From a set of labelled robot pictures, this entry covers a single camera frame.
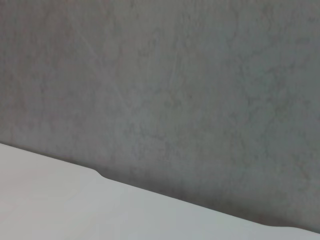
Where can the white table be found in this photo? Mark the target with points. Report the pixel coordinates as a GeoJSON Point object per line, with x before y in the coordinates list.
{"type": "Point", "coordinates": [75, 212]}

